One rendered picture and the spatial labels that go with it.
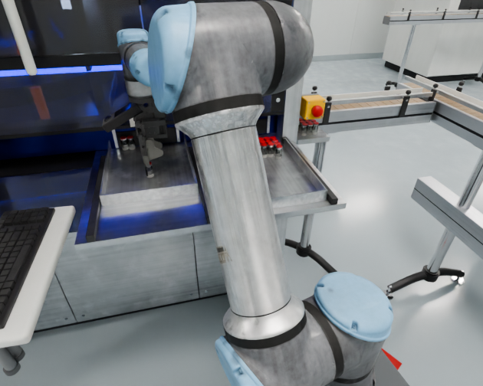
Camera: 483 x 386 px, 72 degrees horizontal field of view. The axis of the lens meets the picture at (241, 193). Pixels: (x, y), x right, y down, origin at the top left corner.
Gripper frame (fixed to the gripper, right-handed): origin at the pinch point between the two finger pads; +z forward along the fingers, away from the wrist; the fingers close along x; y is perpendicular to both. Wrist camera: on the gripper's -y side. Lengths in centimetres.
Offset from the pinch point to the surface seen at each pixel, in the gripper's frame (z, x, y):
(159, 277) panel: 65, 13, -3
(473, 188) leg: 27, -3, 129
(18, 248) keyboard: 10.6, -18.3, -32.9
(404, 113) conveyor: 3, 23, 107
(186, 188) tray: 3.0, -12.3, 10.4
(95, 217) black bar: 3.4, -19.4, -12.9
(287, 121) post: -3, 14, 50
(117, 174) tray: 5.3, 3.5, -9.1
